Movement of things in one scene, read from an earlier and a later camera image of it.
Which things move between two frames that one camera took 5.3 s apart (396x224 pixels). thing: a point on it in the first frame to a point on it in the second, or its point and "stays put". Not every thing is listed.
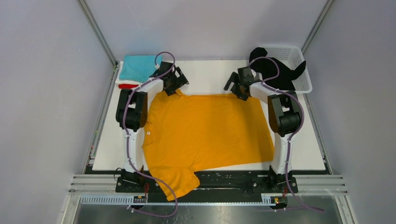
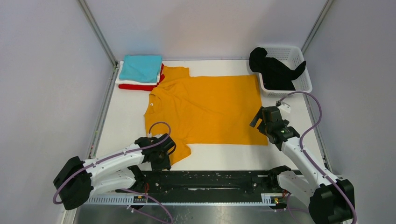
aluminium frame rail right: (318, 24) stays put
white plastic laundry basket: (292, 56) stays put
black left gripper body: (175, 82) to (161, 162)
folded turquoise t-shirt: (138, 67) stays put
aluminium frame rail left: (101, 36) stays put
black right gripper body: (236, 88) to (263, 128)
